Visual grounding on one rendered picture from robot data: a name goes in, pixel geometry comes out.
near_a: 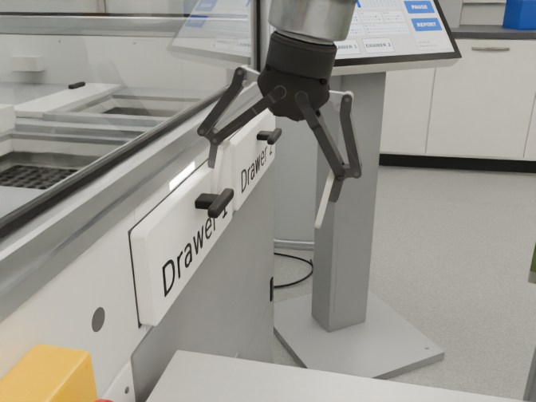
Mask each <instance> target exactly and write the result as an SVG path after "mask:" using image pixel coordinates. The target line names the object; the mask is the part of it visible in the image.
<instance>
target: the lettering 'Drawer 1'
mask: <svg viewBox="0 0 536 402"><path fill-rule="evenodd" d="M208 221H210V226H209V227H208V228H207V223H208ZM211 226H212V224H211V218H208V219H207V222H206V226H205V235H206V239H209V238H210V237H211V234H212V231H211V233H210V235H209V236H207V231H208V230H209V229H210V227H211ZM193 239H194V244H195V252H196V255H197V254H198V252H199V242H200V247H201V249H202V247H203V226H202V239H201V238H200V233H199V231H198V234H197V246H196V241H195V236H194V237H193ZM188 247H190V250H189V251H188V252H187V255H186V257H185V267H186V268H188V267H189V265H190V263H191V262H192V251H191V244H190V243H188V244H187V245H186V247H185V249H184V253H185V252H186V249H187V248H188ZM182 254H183V251H181V253H180V255H179V256H178V257H177V264H178V275H179V278H180V267H179V260H180V257H181V255H182ZM189 254H190V261H189V263H188V264H187V256H188V255H189ZM170 263H171V265H172V271H173V278H172V282H171V285H170V287H169V289H168V290H167V286H166V276H165V268H166V267H167V265H168V264H170ZM162 269H163V278H164V296H165V297H166V296H167V295H168V293H169V292H170V290H171V288H172V287H173V284H174V281H175V264H174V262H173V260H172V259H170V260H168V261H167V262H166V263H165V265H164V266H163V267H162Z"/></svg>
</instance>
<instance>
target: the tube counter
mask: <svg viewBox="0 0 536 402"><path fill-rule="evenodd" d="M378 8H400V4H399V2H398V0H357V3H356V6H355V9H378Z"/></svg>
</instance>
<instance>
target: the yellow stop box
mask: <svg viewBox="0 0 536 402"><path fill-rule="evenodd" d="M94 400H98V399H97V389H96V384H95V378H94V373H93V363H92V358H91V355H90V353H89V352H87V351H84V350H79V349H69V348H63V347H58V346H52V345H43V344H40V345H36V346H34V347H33V348H32V349H31V350H30V351H29V352H28V353H27V354H26V355H25V356H24V357H23V358H22V359H21V360H20V361H19V362H18V363H17V364H16V365H15V366H14V367H13V368H12V369H11V370H10V371H9V372H8V373H7V374H6V375H5V376H4V377H3V378H2V379H1V380H0V402H93V401H94Z"/></svg>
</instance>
